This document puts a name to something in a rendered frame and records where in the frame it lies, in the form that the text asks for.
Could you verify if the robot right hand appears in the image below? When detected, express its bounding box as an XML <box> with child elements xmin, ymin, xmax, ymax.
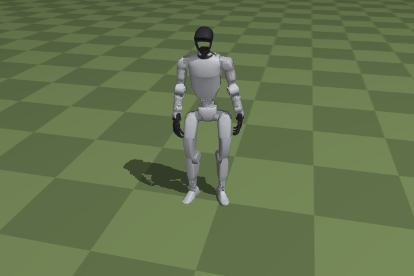
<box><xmin>172</xmin><ymin>113</ymin><xmax>184</xmax><ymax>138</ymax></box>

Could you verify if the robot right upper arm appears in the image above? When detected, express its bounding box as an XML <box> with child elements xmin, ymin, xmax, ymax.
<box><xmin>175</xmin><ymin>56</ymin><xmax>190</xmax><ymax>95</ymax></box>

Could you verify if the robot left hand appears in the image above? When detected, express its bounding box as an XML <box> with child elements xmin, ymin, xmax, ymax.
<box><xmin>232</xmin><ymin>113</ymin><xmax>244</xmax><ymax>136</ymax></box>

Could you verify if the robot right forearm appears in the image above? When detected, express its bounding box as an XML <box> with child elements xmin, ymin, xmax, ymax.
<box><xmin>172</xmin><ymin>86</ymin><xmax>184</xmax><ymax>119</ymax></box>

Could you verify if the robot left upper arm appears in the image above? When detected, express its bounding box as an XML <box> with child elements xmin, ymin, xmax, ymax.
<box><xmin>219</xmin><ymin>56</ymin><xmax>239</xmax><ymax>96</ymax></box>

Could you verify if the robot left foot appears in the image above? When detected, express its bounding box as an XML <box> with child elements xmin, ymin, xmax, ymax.
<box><xmin>216</xmin><ymin>186</ymin><xmax>230</xmax><ymax>206</ymax></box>

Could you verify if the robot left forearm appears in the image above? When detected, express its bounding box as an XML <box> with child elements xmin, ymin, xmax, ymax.
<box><xmin>230</xmin><ymin>86</ymin><xmax>244</xmax><ymax>117</ymax></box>

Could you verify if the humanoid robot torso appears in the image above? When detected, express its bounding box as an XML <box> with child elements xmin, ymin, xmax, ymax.
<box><xmin>188</xmin><ymin>52</ymin><xmax>222</xmax><ymax>122</ymax></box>

